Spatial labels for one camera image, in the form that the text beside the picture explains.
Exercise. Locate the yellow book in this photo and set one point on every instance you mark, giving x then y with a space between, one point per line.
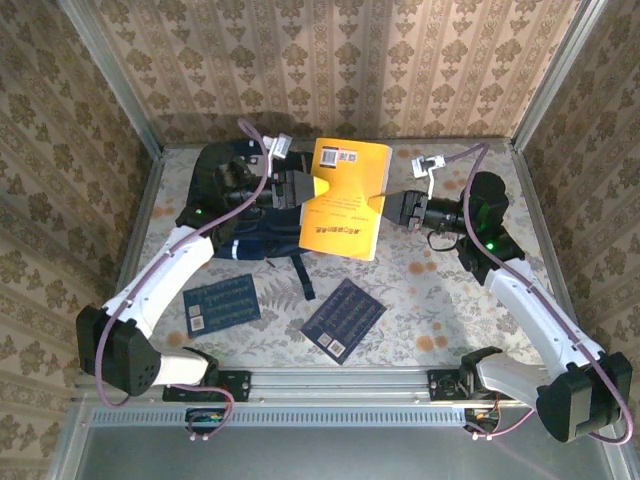
345 220

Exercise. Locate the navy blue backpack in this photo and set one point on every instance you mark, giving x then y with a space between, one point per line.
265 240

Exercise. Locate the dark blue booklet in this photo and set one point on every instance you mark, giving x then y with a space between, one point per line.
225 307
345 322

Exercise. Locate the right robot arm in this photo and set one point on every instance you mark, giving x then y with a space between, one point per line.
540 320

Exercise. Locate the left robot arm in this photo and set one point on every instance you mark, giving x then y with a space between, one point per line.
160 280

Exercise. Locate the floral table cover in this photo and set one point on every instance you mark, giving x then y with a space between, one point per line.
440 310

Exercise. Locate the slotted metal vent strip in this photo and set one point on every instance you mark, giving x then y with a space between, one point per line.
325 416

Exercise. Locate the black controller board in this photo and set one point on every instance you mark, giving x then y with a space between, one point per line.
205 422
482 420

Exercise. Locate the steel cover sheet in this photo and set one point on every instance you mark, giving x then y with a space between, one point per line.
325 455

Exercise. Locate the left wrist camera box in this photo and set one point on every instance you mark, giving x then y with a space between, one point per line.
279 146

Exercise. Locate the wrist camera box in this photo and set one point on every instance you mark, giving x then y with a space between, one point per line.
427 166
279 146

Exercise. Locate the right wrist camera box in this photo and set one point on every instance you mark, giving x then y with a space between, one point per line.
427 166

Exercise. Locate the aluminium back rail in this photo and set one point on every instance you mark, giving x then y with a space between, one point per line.
425 141

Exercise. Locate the aluminium side rail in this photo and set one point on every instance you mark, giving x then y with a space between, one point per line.
144 210
537 210

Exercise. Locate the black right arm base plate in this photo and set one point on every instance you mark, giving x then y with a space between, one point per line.
442 387

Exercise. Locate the aluminium front rail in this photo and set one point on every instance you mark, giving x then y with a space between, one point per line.
340 385

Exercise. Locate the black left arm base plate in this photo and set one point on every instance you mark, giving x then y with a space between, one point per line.
235 385

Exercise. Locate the aluminium frame post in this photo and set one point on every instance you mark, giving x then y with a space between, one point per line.
115 85
555 75

